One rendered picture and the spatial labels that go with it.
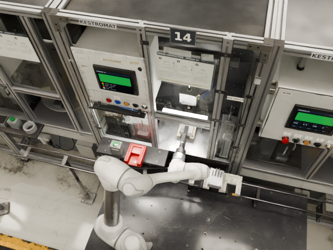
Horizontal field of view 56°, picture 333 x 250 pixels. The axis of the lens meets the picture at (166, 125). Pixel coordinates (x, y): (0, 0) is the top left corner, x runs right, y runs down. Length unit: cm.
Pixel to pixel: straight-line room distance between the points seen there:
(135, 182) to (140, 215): 83
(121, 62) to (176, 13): 39
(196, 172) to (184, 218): 48
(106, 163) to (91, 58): 58
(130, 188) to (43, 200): 194
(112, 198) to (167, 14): 105
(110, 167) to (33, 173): 202
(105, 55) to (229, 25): 66
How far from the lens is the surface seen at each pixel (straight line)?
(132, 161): 235
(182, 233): 238
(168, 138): 243
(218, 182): 226
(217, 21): 159
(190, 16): 162
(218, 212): 244
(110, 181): 170
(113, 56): 173
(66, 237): 325
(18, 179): 368
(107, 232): 214
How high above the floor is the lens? 297
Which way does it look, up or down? 55 degrees down
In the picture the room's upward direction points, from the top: 4 degrees counter-clockwise
